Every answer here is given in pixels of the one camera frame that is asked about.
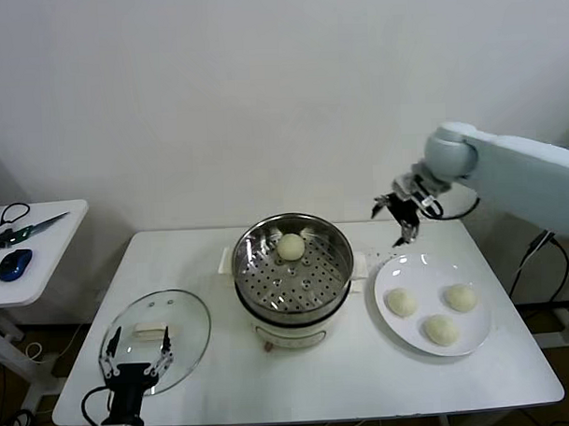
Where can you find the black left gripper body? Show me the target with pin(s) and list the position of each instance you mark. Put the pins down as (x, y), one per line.
(127, 391)

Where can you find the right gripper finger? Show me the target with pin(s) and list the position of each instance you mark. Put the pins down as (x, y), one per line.
(380, 202)
(408, 230)

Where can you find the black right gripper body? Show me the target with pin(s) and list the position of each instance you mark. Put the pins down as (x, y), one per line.
(404, 210)

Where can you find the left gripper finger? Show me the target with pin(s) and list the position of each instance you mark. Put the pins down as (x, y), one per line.
(114, 341)
(167, 339)

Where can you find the round glass pot lid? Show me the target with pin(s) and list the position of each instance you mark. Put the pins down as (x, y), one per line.
(190, 319)

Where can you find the white steamed baozi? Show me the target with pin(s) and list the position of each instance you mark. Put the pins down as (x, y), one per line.
(440, 329)
(401, 303)
(461, 297)
(291, 246)

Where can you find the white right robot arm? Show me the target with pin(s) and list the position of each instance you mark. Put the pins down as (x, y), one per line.
(521, 176)

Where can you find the perforated stainless steel steamer basket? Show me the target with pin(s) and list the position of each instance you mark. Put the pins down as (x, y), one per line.
(268, 279)

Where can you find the round white plate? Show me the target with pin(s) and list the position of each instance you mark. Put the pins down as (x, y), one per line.
(408, 274)

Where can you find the white side table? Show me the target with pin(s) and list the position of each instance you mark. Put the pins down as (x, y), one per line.
(56, 249)

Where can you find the white electric cooking pot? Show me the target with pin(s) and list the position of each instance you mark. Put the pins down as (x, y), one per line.
(289, 336)

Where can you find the blue black computer mouse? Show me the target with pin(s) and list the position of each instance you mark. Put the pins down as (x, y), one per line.
(15, 265)

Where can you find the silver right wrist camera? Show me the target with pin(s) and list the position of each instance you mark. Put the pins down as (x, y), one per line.
(405, 184)

